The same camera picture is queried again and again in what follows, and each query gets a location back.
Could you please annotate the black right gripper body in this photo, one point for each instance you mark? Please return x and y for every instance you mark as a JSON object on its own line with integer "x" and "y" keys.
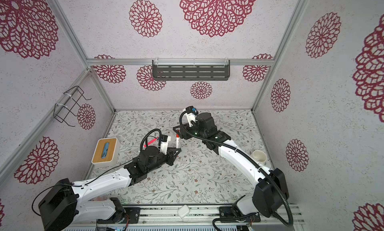
{"x": 196, "y": 130}

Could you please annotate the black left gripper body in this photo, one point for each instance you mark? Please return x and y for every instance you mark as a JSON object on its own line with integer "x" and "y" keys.
{"x": 163, "y": 159}

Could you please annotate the pink highlighter pen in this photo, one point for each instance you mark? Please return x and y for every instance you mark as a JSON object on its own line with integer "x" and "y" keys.
{"x": 147, "y": 143}

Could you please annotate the white pink-tip marker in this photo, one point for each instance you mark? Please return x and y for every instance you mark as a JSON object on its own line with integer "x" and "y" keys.
{"x": 177, "y": 141}

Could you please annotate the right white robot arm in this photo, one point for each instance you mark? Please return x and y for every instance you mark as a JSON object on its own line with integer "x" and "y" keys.
{"x": 270, "y": 197}

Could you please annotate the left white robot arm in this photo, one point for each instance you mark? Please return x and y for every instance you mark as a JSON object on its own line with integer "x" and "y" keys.
{"x": 73, "y": 202}

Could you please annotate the white wooden-top tissue box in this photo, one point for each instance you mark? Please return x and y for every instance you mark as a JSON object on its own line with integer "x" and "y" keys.
{"x": 113, "y": 153}

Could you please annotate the cream ceramic mug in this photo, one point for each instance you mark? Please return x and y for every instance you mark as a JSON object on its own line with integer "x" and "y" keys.
{"x": 260, "y": 156}

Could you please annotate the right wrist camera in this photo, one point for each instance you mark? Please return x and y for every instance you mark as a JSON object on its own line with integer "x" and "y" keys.
{"x": 192, "y": 115}

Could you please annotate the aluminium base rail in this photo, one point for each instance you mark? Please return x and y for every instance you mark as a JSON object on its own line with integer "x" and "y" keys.
{"x": 186, "y": 218}

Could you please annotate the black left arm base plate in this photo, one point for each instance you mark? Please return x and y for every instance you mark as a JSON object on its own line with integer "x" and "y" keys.
{"x": 130, "y": 216}

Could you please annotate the white pad on rail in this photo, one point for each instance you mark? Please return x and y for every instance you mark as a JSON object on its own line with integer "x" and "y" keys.
{"x": 183, "y": 211}

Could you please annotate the dark metal wall shelf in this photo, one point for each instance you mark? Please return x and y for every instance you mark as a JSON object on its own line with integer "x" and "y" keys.
{"x": 191, "y": 71}

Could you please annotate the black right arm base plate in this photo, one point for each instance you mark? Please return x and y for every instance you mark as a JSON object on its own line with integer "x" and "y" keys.
{"x": 232, "y": 214}

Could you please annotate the black wire wall rack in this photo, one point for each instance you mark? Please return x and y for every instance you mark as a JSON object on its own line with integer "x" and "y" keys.
{"x": 65, "y": 108}

